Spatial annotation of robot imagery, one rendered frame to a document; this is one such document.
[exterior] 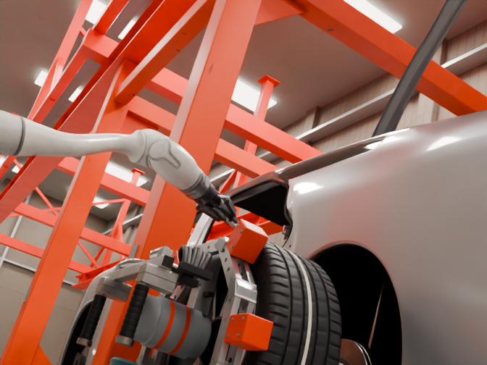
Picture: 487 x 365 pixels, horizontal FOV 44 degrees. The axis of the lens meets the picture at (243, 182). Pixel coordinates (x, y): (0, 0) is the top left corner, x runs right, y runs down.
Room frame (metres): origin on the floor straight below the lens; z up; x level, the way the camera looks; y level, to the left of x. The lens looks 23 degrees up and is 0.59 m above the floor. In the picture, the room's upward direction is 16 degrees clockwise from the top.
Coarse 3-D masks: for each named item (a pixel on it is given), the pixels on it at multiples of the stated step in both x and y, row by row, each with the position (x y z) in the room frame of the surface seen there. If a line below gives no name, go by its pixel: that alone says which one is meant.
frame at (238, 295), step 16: (224, 240) 1.64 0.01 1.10; (224, 256) 1.62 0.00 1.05; (224, 272) 1.60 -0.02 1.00; (240, 272) 1.61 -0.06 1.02; (240, 288) 1.51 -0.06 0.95; (256, 288) 1.55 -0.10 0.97; (240, 304) 1.55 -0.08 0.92; (224, 320) 1.54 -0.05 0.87; (224, 336) 1.51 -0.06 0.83; (144, 352) 1.97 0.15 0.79; (160, 352) 1.99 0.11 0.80; (224, 352) 1.52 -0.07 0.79; (240, 352) 1.53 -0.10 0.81
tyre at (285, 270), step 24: (264, 264) 1.59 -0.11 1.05; (288, 264) 1.60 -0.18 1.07; (312, 264) 1.71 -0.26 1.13; (264, 288) 1.56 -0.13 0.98; (288, 288) 1.55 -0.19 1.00; (312, 288) 1.59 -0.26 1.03; (264, 312) 1.53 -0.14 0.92; (288, 312) 1.53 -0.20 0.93; (312, 312) 1.56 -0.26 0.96; (336, 312) 1.61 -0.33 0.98; (288, 336) 1.52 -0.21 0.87; (312, 336) 1.55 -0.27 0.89; (336, 336) 1.58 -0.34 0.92; (264, 360) 1.50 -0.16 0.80; (288, 360) 1.52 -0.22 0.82; (312, 360) 1.55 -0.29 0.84; (336, 360) 1.59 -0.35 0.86
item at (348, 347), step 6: (342, 342) 2.04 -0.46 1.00; (348, 342) 2.02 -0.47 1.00; (354, 342) 1.99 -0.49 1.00; (342, 348) 2.04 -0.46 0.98; (348, 348) 2.01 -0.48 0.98; (354, 348) 1.98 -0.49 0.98; (360, 348) 1.96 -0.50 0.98; (342, 354) 2.03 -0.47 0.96; (348, 354) 2.01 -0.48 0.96; (354, 354) 1.98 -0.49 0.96; (360, 354) 1.95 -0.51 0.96; (366, 354) 1.95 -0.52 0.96; (342, 360) 2.03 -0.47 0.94; (348, 360) 2.00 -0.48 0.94; (354, 360) 1.97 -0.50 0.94; (360, 360) 1.95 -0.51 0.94; (366, 360) 1.93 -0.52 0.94
